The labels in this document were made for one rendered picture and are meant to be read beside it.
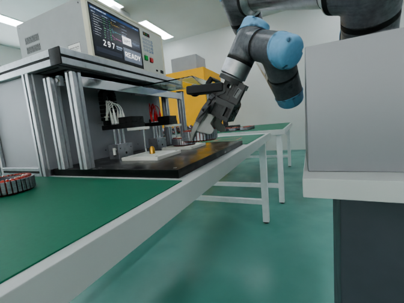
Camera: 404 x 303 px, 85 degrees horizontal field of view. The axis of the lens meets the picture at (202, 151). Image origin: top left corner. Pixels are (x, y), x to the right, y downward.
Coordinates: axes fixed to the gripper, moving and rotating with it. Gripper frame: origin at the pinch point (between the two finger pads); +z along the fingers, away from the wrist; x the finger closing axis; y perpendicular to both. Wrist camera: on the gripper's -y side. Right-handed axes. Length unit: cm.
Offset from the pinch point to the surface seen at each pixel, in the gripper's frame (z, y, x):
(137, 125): 7.8, -23.1, 0.7
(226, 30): -133, -242, 533
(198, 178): 4.5, 10.2, -16.2
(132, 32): -21, -50, 15
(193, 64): -22, -211, 374
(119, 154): 20.0, -24.7, -2.0
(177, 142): 12.8, -15.1, 19.9
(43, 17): -13, -70, -7
